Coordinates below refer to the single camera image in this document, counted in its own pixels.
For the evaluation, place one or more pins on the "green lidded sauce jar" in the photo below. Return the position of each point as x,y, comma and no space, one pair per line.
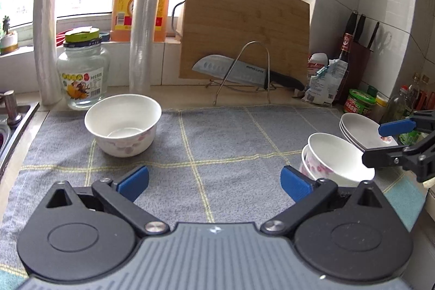
358,103

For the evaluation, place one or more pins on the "small potted plant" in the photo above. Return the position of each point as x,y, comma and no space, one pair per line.
7,37

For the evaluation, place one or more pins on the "white bowl pink floral print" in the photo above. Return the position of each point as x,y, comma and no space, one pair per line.
303,164
336,154
122,127

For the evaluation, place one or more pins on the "yellow lidded spice jar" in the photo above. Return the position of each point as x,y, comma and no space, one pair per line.
380,108

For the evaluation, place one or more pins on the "teal printed towel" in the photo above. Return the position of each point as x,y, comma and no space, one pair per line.
404,203

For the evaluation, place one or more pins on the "white plate fruit print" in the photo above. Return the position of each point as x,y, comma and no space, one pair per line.
356,127
344,134
346,141

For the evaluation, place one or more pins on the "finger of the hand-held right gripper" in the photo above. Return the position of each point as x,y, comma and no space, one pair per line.
387,154
397,127

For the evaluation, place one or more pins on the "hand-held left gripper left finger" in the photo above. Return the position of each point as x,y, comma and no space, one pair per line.
134,181

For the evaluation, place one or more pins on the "metal sink knob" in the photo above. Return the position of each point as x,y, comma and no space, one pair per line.
12,106

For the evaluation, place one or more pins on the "grey checked dish towel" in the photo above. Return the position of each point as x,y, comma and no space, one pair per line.
238,140

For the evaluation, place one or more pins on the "glass jar green lid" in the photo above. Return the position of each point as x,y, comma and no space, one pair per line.
83,79

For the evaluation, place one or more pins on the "steel sink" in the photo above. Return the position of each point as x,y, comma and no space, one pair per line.
13,140

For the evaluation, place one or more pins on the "small green lidded jar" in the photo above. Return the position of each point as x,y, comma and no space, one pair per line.
372,91

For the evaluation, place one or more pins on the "short plastic bag roll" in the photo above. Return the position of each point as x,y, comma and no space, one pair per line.
46,45

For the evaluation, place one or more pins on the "brown knife block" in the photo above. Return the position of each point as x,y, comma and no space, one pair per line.
362,65

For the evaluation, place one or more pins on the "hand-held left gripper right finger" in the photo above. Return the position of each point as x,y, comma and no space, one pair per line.
295,186

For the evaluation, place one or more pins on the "dark soy sauce bottle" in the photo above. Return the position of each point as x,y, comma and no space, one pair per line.
346,45

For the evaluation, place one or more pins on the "clear bottle red cap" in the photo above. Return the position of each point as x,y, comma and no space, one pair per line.
399,103

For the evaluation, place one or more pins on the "red plastic lids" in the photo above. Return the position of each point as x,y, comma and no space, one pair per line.
63,35

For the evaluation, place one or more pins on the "blue binder clip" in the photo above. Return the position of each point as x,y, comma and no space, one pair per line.
321,72

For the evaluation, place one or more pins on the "tall plastic wrap roll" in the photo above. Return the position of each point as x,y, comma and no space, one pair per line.
144,25

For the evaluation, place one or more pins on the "red and white food packet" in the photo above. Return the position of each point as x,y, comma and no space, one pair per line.
317,60

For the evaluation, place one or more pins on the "clear plastic oil bottle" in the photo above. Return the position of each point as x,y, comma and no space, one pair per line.
414,89

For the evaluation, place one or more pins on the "wooden cutting board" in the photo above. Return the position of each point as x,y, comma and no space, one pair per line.
244,21

